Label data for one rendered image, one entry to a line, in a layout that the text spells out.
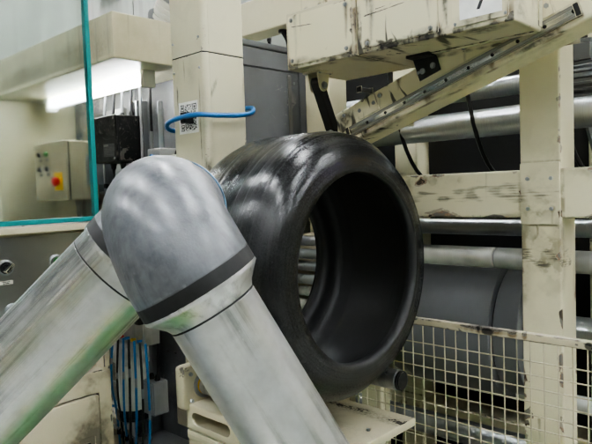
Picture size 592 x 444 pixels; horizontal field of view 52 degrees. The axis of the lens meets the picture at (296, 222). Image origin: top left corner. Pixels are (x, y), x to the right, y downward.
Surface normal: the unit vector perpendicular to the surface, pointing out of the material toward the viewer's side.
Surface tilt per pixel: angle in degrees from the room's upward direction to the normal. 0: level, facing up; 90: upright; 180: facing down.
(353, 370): 100
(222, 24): 90
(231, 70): 90
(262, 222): 73
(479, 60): 90
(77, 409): 90
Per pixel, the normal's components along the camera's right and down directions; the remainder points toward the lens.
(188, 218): 0.26, -0.61
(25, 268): 0.73, 0.01
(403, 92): -0.69, 0.06
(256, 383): 0.19, -0.01
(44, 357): 0.26, 0.22
